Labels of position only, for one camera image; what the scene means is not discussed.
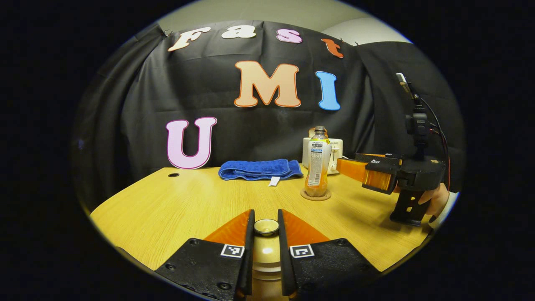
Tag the blue towel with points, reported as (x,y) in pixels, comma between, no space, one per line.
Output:
(259,169)

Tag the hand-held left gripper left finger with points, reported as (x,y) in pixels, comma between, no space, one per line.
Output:
(249,259)

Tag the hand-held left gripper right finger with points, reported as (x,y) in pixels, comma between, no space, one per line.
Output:
(284,259)

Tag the round brown coaster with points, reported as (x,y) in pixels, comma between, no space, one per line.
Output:
(305,195)

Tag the cream toaster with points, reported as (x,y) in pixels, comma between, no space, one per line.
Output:
(336,154)

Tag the white teacup lid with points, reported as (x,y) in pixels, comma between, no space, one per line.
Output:
(266,251)

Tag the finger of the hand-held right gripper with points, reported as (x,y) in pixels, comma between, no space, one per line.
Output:
(384,157)
(376,177)

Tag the clear water bottle white label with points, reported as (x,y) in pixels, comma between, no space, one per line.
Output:
(317,167)

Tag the black backdrop cloth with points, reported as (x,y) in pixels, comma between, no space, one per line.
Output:
(146,104)

